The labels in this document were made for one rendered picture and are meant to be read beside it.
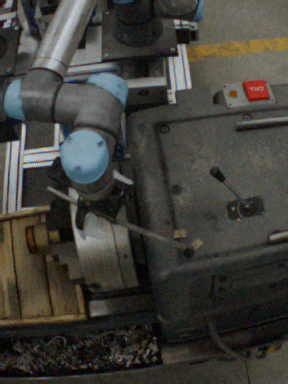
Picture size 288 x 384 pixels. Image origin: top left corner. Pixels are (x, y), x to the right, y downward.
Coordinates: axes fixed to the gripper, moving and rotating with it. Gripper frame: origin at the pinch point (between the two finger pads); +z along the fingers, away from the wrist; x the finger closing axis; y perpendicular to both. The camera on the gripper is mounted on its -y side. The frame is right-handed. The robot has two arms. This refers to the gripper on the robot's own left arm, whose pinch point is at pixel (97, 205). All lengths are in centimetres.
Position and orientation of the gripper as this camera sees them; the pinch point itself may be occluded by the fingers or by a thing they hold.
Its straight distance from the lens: 133.9
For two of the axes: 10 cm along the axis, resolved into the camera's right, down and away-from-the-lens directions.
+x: 4.4, -8.7, 2.3
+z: 0.5, 2.8, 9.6
